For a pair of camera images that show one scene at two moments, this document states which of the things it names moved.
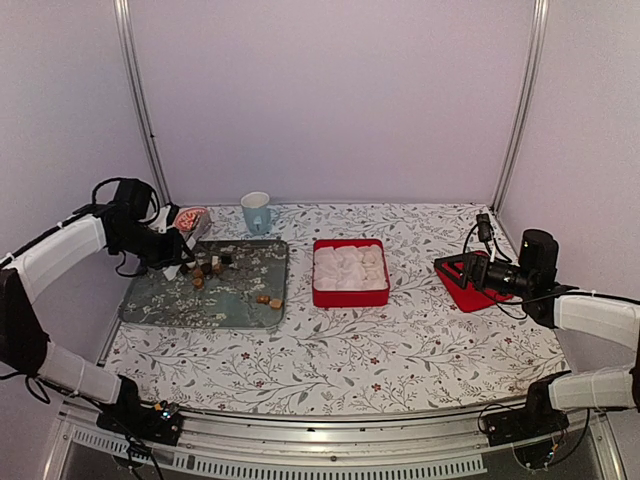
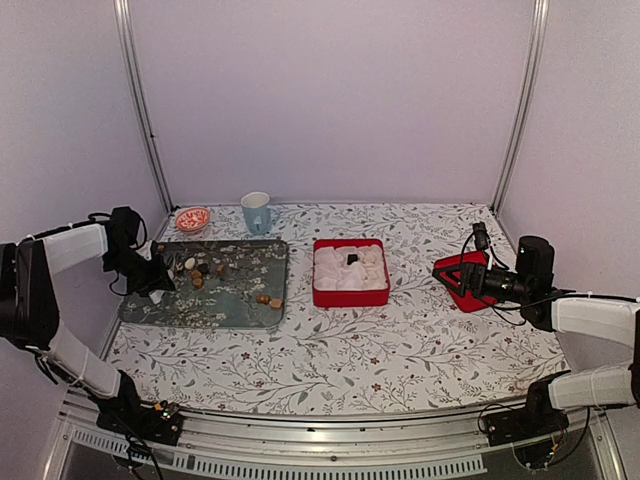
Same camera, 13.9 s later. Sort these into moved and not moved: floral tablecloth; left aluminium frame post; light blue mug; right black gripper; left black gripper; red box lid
Moved: right black gripper; left black gripper
Not moved: left aluminium frame post; floral tablecloth; light blue mug; red box lid
